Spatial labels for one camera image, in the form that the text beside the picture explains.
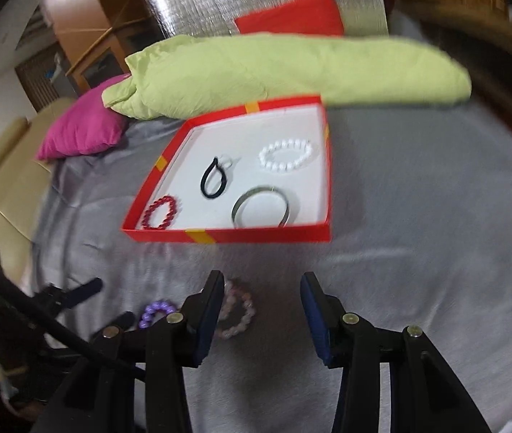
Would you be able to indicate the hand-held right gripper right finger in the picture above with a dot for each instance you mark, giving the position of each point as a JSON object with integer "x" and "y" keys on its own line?
{"x": 317, "y": 324}

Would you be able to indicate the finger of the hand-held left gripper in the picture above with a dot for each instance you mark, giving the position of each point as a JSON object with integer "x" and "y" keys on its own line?
{"x": 124, "y": 317}
{"x": 82, "y": 290}

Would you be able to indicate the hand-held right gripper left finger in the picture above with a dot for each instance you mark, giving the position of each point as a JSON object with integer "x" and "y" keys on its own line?
{"x": 205, "y": 324}

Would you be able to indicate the red shallow box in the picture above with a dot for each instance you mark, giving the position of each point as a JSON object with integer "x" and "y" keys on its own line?
{"x": 256, "y": 121}

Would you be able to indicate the silver bangle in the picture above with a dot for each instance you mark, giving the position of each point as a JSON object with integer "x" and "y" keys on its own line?
{"x": 285, "y": 214}

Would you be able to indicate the beige leather sofa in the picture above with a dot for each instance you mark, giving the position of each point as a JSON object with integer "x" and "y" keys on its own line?
{"x": 3, "y": 180}

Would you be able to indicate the grey blanket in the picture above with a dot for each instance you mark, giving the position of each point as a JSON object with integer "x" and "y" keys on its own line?
{"x": 418, "y": 234}

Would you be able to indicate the magenta pillow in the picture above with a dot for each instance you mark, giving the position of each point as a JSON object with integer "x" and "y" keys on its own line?
{"x": 84, "y": 126}

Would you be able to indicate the brown slatted screen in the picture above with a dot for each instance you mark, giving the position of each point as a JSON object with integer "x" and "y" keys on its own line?
{"x": 35, "y": 81}

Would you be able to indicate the wooden cabinet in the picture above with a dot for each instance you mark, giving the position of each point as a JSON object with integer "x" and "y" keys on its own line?
{"x": 102, "y": 63}

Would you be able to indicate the light green quilt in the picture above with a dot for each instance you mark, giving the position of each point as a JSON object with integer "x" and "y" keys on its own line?
{"x": 283, "y": 67}

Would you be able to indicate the silver foil panel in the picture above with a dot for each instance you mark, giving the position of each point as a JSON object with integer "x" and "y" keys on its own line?
{"x": 202, "y": 4}

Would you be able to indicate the red cushion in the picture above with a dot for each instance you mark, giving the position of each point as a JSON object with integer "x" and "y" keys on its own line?
{"x": 296, "y": 13}

